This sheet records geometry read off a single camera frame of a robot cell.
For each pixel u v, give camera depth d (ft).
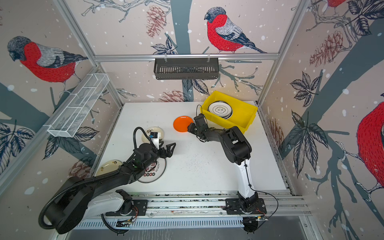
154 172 2.78
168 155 2.50
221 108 3.68
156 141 2.43
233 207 2.39
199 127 2.71
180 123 3.50
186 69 3.50
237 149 1.81
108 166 2.82
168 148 2.50
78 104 2.57
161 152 2.45
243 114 3.54
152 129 3.38
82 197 1.37
